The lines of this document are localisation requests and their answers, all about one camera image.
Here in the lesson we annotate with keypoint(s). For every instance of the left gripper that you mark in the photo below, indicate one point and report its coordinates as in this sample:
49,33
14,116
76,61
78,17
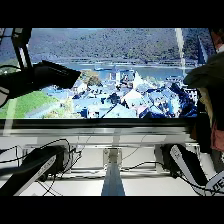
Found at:
55,76

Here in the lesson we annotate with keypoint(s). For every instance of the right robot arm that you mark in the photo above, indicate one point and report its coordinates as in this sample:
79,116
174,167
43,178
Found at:
187,164

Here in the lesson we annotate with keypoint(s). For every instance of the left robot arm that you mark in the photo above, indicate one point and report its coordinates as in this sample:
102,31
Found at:
29,168

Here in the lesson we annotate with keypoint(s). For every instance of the person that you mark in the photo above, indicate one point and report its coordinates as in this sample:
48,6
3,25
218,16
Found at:
210,75

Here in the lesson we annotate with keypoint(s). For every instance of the pink garment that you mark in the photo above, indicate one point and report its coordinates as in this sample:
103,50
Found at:
218,138

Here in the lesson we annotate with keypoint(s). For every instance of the silver frame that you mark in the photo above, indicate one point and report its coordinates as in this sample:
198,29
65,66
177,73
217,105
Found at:
112,181

